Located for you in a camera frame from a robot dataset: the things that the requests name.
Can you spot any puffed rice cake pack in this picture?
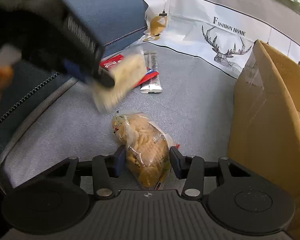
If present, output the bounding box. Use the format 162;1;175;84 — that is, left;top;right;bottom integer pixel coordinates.
88;52;147;113

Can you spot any grey deer-print sofa cover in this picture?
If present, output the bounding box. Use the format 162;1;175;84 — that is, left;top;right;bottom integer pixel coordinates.
0;0;300;187

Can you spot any clear bag of cookies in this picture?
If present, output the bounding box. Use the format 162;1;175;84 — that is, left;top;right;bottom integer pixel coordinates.
111;111;180;190

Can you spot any silver stick packet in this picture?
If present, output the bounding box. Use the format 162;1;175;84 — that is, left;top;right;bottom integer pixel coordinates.
140;51;162;94

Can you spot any brown cardboard box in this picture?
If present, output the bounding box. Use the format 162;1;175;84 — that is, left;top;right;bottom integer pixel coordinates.
228;41;300;239

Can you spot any red blue spicy snack packet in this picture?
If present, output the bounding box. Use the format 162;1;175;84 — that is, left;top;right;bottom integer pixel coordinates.
100;53;147;89

